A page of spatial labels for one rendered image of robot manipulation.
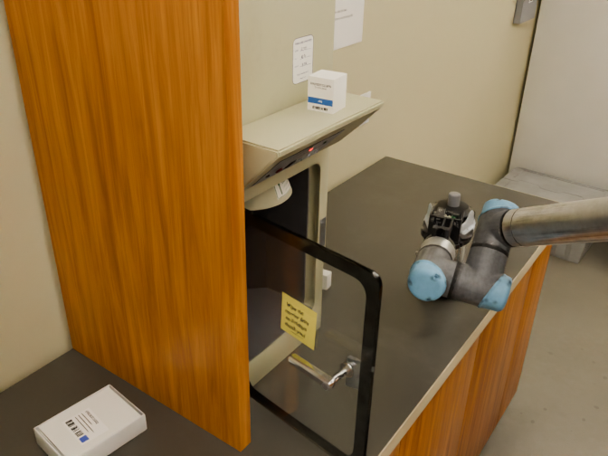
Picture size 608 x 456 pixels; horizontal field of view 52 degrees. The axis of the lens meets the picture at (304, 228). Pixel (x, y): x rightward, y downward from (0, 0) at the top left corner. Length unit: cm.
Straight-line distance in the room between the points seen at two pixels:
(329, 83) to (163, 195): 33
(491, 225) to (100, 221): 74
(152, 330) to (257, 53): 54
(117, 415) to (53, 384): 21
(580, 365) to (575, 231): 198
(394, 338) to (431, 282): 28
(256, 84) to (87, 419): 68
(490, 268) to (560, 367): 183
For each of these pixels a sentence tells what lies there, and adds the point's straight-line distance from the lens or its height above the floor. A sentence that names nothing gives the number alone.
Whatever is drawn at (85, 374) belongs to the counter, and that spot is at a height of 94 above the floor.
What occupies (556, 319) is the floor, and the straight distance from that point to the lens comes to 336.
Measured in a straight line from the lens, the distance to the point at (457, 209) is 153.
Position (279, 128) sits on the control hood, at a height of 151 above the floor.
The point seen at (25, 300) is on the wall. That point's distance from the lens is 142.
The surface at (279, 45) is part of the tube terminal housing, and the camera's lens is 108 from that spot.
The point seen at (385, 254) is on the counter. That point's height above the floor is 94.
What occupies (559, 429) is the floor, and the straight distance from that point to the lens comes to 277.
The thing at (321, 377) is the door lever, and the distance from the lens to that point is 96.
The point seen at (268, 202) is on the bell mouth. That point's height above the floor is 133.
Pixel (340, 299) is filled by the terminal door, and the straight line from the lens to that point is 93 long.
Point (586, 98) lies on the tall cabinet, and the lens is 399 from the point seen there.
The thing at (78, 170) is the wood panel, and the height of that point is 140.
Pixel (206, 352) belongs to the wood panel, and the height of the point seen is 114.
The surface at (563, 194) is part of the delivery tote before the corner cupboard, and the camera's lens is 390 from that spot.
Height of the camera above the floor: 185
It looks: 29 degrees down
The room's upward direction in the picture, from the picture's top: 1 degrees clockwise
